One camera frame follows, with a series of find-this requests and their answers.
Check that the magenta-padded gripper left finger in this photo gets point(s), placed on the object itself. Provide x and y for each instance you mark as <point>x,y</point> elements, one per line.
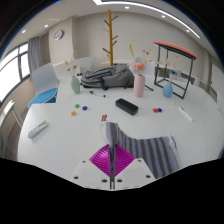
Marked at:
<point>100,160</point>

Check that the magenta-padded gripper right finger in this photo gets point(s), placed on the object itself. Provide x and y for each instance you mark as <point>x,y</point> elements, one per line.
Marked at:
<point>121,160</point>

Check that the grey striped towel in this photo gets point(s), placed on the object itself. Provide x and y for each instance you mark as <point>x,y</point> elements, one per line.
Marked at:
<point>151,151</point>

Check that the small red item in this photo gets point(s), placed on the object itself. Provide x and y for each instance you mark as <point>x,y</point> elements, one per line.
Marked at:
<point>104,117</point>

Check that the black rectangular box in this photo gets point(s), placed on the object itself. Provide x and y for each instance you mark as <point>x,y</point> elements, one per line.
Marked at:
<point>126,106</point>

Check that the orange round magnet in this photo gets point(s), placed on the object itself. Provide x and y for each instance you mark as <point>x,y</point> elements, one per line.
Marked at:
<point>73,113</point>

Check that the blue round magnet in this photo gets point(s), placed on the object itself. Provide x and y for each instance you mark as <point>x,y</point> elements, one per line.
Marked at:
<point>84,108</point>
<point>160,109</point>

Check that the green round magnet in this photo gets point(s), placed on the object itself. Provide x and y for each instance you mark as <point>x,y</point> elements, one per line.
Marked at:
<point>77,105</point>

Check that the red round magnet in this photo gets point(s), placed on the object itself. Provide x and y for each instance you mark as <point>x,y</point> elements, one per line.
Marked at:
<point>155,110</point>

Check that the black marker pen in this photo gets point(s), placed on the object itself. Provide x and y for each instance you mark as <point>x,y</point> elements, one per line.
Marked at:
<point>97,94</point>

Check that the white remote control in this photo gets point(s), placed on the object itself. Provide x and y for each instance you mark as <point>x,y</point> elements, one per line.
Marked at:
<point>37,129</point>

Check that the pink vase with dried flowers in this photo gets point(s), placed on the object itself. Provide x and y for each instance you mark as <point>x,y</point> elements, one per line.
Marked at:
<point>139,86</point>

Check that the green vase with dried flowers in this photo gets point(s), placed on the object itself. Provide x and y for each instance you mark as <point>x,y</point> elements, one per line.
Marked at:
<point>75,85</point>

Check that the white marker pen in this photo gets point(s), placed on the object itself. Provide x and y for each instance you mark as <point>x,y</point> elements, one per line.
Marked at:
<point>185,113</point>

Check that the grey backpack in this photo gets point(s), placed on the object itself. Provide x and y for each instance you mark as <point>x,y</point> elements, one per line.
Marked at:
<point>110,77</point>

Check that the blue vase with dried flowers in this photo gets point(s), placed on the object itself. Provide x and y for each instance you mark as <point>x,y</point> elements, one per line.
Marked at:
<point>168,90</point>

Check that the white chair with blue seat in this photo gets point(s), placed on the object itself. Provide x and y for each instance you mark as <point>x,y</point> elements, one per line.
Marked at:
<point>43,83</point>

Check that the white side desk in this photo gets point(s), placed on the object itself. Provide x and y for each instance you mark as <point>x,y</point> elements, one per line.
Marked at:
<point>6,115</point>

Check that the grey curtain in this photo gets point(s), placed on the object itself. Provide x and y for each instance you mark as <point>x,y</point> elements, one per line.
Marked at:
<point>34,55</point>

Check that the wooden coat rack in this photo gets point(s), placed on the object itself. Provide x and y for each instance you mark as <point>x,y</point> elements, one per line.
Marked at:
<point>110,36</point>

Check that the window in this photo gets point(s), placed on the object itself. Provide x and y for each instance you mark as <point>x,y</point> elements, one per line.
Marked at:
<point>10,70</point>

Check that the ceiling lights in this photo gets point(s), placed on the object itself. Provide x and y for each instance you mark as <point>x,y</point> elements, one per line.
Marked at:
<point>160,13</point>

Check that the orange-topped black frame table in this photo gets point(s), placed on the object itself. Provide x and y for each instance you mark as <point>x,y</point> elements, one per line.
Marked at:
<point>175,47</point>

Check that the round wall clock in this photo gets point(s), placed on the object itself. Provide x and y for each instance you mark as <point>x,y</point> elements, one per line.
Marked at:
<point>58,34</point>

